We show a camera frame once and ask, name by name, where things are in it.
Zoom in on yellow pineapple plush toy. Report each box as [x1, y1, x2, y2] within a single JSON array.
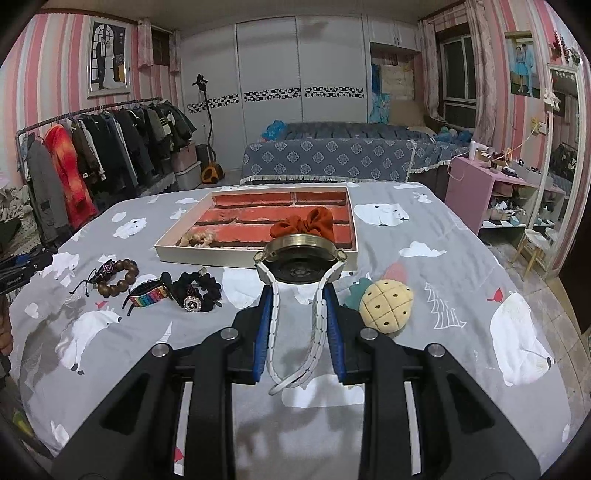
[[345, 278, 414, 335]]

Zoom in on brown wooden bead bracelet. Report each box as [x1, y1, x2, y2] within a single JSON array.
[[95, 258, 140, 298]]

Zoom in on black braided cord bracelet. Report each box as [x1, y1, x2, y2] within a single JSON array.
[[69, 260, 119, 296]]

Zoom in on pink curtain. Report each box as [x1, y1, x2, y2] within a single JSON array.
[[465, 0, 497, 146]]

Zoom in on blue patterned bed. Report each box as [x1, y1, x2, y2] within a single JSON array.
[[240, 121, 472, 184]]

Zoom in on beige jewelry tray brick lining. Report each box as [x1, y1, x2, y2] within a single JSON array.
[[154, 184, 359, 270]]

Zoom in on storage boxes by rack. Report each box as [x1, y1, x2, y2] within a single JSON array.
[[171, 142, 201, 190]]

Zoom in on rust orange scrunchie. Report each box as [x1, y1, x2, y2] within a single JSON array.
[[270, 207, 335, 242]]

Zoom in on couple photo poster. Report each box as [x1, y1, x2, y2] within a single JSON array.
[[505, 31, 540, 98]]

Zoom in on rainbow woven bracelet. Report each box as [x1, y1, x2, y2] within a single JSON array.
[[121, 271, 174, 317]]

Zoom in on framed wedding picture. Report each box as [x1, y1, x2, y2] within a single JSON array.
[[88, 17, 131, 98]]

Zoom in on clothes rack with garments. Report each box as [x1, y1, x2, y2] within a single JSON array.
[[15, 97, 196, 244]]

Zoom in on black scrunchie with flower charm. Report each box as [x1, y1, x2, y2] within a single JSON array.
[[170, 272, 221, 313]]

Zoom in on grey cartoon bedsheet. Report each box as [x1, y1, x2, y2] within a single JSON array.
[[8, 181, 574, 480]]

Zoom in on white small stool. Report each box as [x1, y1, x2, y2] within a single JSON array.
[[511, 228, 551, 280]]

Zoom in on window with dark frame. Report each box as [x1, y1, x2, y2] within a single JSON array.
[[436, 23, 477, 131]]

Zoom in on beige shell bracelet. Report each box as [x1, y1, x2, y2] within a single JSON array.
[[178, 229, 219, 249]]

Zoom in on white strap wristwatch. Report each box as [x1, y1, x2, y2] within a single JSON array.
[[253, 234, 348, 396]]

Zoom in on white wardrobe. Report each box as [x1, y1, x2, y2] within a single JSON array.
[[180, 15, 420, 172]]

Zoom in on pink side table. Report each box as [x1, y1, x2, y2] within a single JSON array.
[[445, 157, 567, 234]]

